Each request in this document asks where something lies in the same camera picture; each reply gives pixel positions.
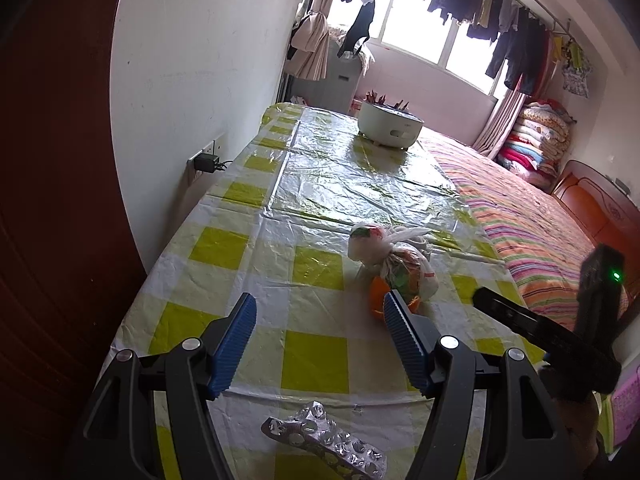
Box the white round pot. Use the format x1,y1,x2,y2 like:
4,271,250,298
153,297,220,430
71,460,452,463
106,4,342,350
357,101,425,150

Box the hanging clip rack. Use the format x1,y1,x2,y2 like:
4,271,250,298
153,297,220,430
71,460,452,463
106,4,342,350
560,40,594,99

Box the reddish sticks bundle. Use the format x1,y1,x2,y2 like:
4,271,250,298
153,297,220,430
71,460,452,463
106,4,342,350
364,90,412,112

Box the striped bed sheet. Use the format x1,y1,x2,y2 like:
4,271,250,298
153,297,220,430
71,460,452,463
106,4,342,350
417,127,631,322

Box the stack of folded quilts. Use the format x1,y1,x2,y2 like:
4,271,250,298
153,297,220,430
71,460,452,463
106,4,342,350
497,102,574,191

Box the silver blister pack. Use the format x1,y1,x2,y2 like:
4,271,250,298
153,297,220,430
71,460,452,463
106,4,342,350
261,401,389,479

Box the dark red wooden door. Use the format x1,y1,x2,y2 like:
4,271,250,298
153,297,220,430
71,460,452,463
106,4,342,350
0,0,147,411

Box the beige curtain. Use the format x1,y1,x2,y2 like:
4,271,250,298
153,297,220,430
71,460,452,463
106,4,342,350
285,10,334,82

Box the person's right hand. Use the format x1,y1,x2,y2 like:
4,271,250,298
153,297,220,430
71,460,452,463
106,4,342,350
539,364,608,480

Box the white standing appliance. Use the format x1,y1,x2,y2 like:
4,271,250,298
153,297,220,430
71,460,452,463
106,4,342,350
325,40,364,116

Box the white plastic bag of scraps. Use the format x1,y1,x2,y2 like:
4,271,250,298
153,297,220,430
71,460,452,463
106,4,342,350
349,223,442,306

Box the bright window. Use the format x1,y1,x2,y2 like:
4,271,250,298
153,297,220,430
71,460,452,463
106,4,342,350
325,0,511,102

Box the black plug-in charger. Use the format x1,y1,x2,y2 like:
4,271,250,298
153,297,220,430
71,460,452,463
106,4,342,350
195,154,234,174

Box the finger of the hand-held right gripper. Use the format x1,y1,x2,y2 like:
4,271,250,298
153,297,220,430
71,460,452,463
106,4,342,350
472,286,576,356

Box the yellow checked plastic tablecloth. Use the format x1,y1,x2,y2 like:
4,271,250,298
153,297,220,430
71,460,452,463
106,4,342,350
100,102,547,480

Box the orange peel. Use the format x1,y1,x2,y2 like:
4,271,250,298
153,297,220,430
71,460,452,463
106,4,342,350
370,276,424,322

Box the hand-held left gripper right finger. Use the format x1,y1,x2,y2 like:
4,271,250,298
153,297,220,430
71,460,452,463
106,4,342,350
384,290,568,480

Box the black hanging garment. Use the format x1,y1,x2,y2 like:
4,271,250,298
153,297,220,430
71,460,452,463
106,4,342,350
337,0,377,59

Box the grey wall socket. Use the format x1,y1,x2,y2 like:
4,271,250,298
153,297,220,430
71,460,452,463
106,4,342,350
187,132,226,182

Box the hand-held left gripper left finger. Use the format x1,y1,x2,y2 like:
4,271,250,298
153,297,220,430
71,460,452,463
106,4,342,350
70,292,257,480

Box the pink basket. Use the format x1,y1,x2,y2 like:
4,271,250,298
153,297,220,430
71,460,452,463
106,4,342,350
612,365,640,449

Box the row of hanging clothes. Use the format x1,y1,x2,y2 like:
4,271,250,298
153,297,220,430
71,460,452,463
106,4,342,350
335,0,557,96

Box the wooden headboard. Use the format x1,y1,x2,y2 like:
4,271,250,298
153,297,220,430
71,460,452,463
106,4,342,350
550,160,640,262

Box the striped pink curtain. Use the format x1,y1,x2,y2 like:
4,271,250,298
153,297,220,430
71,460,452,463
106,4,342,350
472,87,527,159

